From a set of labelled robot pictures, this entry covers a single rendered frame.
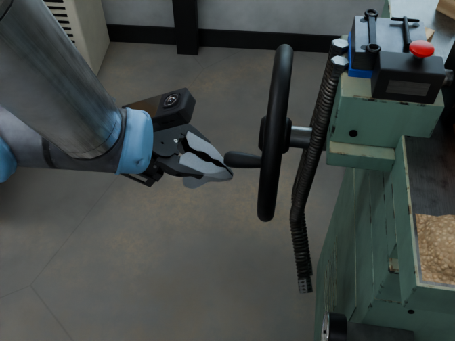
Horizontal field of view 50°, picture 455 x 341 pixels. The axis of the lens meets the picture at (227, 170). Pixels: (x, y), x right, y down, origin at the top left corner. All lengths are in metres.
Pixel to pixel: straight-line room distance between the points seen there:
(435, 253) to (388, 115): 0.20
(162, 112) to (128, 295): 1.01
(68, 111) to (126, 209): 1.32
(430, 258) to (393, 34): 0.30
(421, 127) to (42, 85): 0.51
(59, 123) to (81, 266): 1.24
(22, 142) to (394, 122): 0.47
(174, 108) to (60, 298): 1.08
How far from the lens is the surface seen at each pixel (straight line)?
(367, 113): 0.69
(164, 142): 0.68
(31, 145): 0.57
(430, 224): 0.62
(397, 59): 0.66
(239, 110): 2.01
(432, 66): 0.67
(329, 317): 0.78
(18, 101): 0.39
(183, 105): 0.62
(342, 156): 0.72
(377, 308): 0.81
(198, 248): 1.61
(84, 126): 0.45
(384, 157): 0.73
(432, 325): 0.86
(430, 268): 0.60
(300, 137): 0.79
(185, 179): 0.72
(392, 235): 0.70
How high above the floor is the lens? 1.39
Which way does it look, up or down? 51 degrees down
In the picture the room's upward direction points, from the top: straight up
